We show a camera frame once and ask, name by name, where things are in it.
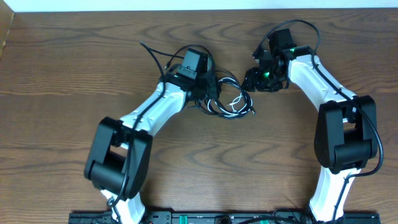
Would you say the white usb cable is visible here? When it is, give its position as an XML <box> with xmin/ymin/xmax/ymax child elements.
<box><xmin>206</xmin><ymin>77</ymin><xmax>251</xmax><ymax>118</ymax></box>

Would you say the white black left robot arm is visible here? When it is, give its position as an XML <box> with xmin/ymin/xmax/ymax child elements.
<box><xmin>84</xmin><ymin>45</ymin><xmax>220</xmax><ymax>223</ymax></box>

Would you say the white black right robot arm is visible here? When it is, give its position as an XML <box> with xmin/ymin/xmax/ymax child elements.
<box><xmin>242</xmin><ymin>29</ymin><xmax>378</xmax><ymax>223</ymax></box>

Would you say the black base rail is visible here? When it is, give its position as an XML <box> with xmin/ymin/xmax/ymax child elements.
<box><xmin>68</xmin><ymin>210</ymin><xmax>382</xmax><ymax>224</ymax></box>

